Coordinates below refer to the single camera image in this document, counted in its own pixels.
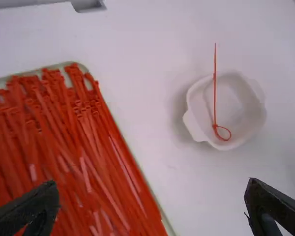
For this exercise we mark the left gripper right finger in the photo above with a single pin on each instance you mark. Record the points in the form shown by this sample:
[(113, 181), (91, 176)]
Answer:
[(277, 209)]

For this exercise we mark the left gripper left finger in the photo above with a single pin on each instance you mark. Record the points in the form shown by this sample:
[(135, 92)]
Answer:
[(22, 211)]

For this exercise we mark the white dish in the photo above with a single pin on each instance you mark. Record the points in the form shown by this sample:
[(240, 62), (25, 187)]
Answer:
[(236, 108)]

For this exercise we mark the pale tray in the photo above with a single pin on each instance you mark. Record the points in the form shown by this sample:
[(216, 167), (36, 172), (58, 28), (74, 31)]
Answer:
[(0, 84)]

